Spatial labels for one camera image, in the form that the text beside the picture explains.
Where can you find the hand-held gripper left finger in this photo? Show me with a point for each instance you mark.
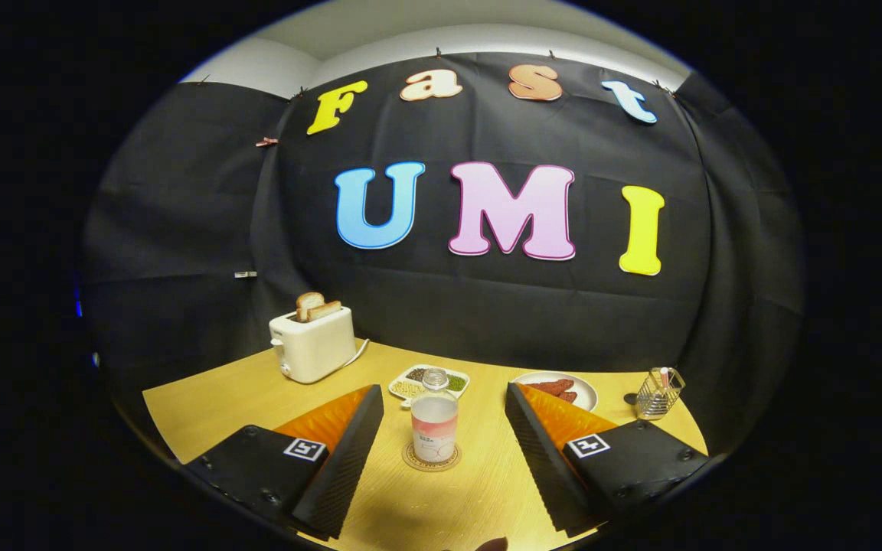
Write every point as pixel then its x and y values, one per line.
pixel 349 459

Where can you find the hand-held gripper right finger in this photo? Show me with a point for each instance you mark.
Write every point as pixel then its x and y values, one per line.
pixel 540 459

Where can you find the round cork coaster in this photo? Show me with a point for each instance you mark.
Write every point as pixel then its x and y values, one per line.
pixel 410 461

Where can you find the clear juice bottle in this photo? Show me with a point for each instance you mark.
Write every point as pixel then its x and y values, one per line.
pixel 434 428

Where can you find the white round plate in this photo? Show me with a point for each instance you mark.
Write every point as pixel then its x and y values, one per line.
pixel 586 392

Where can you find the white toaster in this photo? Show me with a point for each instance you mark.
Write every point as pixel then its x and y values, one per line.
pixel 315 348

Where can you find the white divided dish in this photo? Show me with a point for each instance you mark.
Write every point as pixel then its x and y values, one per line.
pixel 452 380

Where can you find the wooden table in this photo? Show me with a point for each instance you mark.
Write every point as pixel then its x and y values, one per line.
pixel 219 405

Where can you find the toast slice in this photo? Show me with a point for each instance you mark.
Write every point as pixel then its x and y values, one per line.
pixel 307 300
pixel 325 310

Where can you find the black backdrop cloth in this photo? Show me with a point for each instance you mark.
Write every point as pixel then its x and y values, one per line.
pixel 487 306

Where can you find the copper clip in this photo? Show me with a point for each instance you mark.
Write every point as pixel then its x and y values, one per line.
pixel 266 141

